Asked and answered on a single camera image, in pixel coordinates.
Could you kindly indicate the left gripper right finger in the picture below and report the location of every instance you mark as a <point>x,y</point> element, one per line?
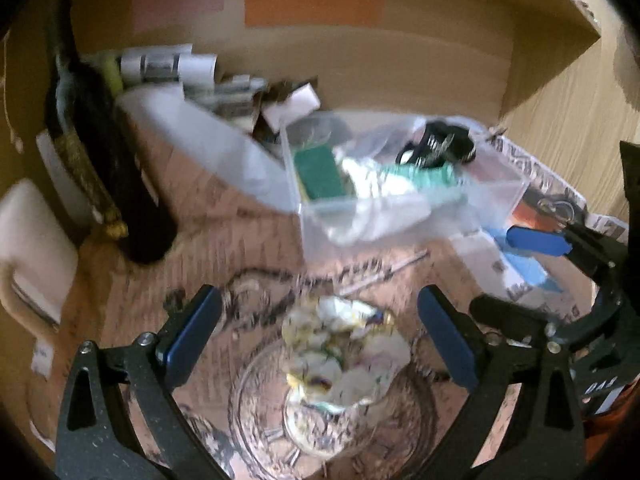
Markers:
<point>494,345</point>

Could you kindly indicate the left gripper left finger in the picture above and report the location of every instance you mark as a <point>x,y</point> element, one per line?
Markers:
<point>95,437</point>

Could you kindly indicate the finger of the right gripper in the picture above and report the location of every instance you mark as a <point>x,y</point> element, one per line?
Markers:
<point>596,255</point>

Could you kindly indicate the black strap headband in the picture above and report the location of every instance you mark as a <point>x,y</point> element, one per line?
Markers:
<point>440,144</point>

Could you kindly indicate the floral cloth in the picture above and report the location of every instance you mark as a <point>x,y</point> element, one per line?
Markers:
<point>340,353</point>

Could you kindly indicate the white cloth pouch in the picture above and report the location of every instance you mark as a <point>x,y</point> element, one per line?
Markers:
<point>379,208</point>

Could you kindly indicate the yellow green sponge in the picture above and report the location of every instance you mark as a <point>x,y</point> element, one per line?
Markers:
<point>318,172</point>

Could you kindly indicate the green knitted cloth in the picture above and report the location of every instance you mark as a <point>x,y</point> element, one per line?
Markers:
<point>420,179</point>

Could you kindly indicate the orange magazine in plastic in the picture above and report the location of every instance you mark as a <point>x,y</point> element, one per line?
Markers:
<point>549,201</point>

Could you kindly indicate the beige ceramic mug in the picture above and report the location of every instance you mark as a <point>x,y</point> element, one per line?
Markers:
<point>38,262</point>

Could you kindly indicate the wooden shelf board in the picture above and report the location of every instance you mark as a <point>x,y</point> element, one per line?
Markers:
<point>549,36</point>

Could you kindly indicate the clear plastic storage box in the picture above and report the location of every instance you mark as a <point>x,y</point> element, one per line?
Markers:
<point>489,191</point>

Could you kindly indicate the dark wine bottle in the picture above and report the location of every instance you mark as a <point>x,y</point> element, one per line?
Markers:
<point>92,141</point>

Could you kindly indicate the white cardboard piece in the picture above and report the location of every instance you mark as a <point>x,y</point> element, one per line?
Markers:
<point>300,103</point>

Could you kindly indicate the stack of newspapers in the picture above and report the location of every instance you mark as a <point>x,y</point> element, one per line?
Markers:
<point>237,99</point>

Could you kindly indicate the orange sticky note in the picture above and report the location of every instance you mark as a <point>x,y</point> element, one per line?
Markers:
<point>274,13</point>

